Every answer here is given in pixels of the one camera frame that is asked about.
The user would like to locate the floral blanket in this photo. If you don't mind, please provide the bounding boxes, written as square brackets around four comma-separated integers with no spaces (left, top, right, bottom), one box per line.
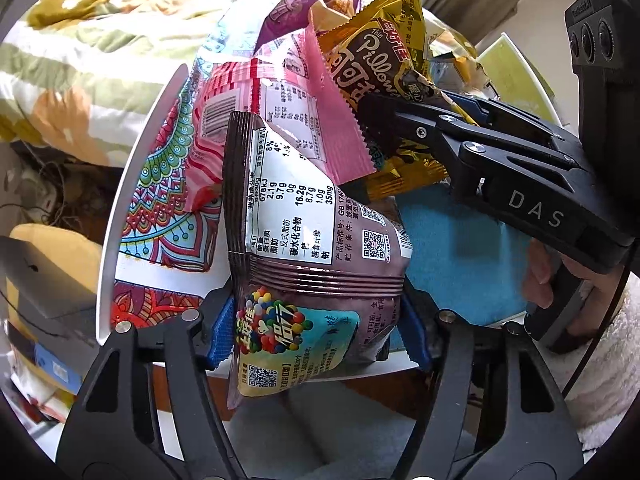
[0,0,431,166]

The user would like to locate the purple candy snack packet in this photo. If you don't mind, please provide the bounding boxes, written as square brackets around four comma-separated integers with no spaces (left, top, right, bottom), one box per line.
[222,111,416,411]

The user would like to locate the green cardboard box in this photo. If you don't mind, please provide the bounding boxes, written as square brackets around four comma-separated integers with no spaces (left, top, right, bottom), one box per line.
[475,32,566,126]

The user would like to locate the person's right hand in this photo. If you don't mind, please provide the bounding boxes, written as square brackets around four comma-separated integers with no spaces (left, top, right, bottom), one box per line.
[524,237,563,311]

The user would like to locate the grey cushion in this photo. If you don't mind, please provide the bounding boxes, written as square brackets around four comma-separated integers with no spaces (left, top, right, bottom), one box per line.
[222,382,431,480]

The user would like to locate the pink snack packet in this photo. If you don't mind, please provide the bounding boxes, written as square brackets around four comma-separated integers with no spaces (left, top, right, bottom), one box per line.
[185,30,378,211]

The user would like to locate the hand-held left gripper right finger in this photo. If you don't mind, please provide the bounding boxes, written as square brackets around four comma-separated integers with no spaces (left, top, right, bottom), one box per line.
[399,280,587,480]

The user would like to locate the person's right forearm white sleeve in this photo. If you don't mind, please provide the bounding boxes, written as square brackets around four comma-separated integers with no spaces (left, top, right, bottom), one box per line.
[565,270,640,441]

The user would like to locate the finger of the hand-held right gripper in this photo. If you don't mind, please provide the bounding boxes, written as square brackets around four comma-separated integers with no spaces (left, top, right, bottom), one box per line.
[440,89,581,143]
[357,92,576,188]

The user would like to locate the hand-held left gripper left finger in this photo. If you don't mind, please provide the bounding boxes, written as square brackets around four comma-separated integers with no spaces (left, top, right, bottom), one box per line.
[56,287,236,480]

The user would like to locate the tangled cables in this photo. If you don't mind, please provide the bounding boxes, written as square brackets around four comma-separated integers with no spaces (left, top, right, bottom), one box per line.
[0,157,118,228]

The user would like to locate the blue patterned tablecloth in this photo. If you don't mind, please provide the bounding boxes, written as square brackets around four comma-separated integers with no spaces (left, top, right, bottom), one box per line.
[112,60,531,331]

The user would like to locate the purple crumpled snack packet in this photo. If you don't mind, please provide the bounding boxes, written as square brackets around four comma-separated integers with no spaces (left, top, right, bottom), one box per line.
[255,0,361,56]

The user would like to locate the grey flat box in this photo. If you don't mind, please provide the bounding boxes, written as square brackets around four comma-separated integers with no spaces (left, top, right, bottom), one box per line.
[0,235,101,343]

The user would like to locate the gold snack packet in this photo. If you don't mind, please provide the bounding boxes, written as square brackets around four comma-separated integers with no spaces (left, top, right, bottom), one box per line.
[310,0,448,203]

